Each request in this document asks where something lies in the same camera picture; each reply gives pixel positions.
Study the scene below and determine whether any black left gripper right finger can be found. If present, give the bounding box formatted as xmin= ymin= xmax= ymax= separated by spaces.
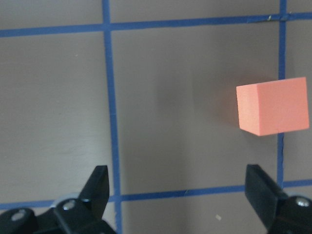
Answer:
xmin=245 ymin=164 xmax=312 ymax=234

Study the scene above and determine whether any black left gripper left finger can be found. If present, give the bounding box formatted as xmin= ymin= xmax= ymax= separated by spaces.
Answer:
xmin=53 ymin=165 xmax=110 ymax=234

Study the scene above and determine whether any orange foam block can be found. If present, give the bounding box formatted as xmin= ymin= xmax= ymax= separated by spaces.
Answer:
xmin=236 ymin=77 xmax=310 ymax=136

